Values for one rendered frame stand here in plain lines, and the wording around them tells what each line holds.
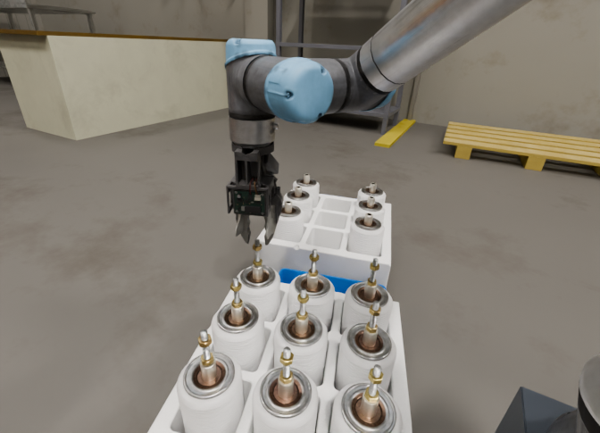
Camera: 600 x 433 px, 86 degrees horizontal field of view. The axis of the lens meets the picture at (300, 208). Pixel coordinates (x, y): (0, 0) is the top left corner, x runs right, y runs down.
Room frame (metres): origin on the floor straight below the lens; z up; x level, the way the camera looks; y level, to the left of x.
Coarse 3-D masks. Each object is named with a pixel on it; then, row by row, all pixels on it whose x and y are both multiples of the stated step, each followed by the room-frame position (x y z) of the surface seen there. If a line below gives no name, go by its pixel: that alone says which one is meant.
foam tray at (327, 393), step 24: (288, 288) 0.59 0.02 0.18; (336, 312) 0.52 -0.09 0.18; (264, 336) 0.47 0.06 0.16; (336, 336) 0.46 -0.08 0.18; (264, 360) 0.40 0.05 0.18; (336, 360) 0.41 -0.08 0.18; (168, 408) 0.30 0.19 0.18; (408, 408) 0.32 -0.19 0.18; (168, 432) 0.27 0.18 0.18; (240, 432) 0.27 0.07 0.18; (408, 432) 0.29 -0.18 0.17
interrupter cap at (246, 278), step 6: (246, 270) 0.56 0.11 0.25; (252, 270) 0.56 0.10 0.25; (264, 270) 0.57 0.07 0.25; (270, 270) 0.57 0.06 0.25; (240, 276) 0.54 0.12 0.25; (246, 276) 0.54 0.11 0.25; (252, 276) 0.55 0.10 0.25; (264, 276) 0.55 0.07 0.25; (270, 276) 0.55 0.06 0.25; (246, 282) 0.52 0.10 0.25; (252, 282) 0.52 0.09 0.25; (258, 282) 0.52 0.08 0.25; (264, 282) 0.52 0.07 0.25; (270, 282) 0.52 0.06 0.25
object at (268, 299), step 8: (240, 272) 0.56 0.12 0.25; (240, 280) 0.53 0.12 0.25; (248, 288) 0.51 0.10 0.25; (256, 288) 0.51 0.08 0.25; (264, 288) 0.51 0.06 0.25; (272, 288) 0.52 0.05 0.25; (240, 296) 0.51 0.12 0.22; (248, 296) 0.50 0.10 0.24; (256, 296) 0.50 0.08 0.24; (264, 296) 0.50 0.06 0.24; (272, 296) 0.51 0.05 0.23; (256, 304) 0.50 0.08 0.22; (264, 304) 0.50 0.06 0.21; (272, 304) 0.51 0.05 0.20; (264, 312) 0.50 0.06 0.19; (272, 312) 0.51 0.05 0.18; (264, 320) 0.50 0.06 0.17; (272, 320) 0.52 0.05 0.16
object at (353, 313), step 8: (384, 288) 0.53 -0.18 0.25; (344, 304) 0.51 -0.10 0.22; (352, 304) 0.48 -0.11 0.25; (392, 304) 0.49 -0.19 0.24; (344, 312) 0.50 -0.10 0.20; (352, 312) 0.47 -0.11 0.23; (360, 312) 0.46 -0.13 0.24; (368, 312) 0.46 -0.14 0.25; (384, 312) 0.46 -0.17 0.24; (344, 320) 0.49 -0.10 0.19; (352, 320) 0.47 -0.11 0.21; (360, 320) 0.46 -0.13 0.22; (368, 320) 0.46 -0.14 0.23; (384, 320) 0.46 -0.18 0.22; (344, 328) 0.49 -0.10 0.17; (384, 328) 0.47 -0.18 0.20
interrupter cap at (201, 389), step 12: (216, 360) 0.34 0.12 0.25; (228, 360) 0.34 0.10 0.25; (192, 372) 0.31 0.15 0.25; (228, 372) 0.32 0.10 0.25; (192, 384) 0.30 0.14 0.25; (204, 384) 0.30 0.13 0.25; (216, 384) 0.30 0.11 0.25; (228, 384) 0.30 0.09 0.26; (192, 396) 0.28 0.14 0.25; (204, 396) 0.28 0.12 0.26
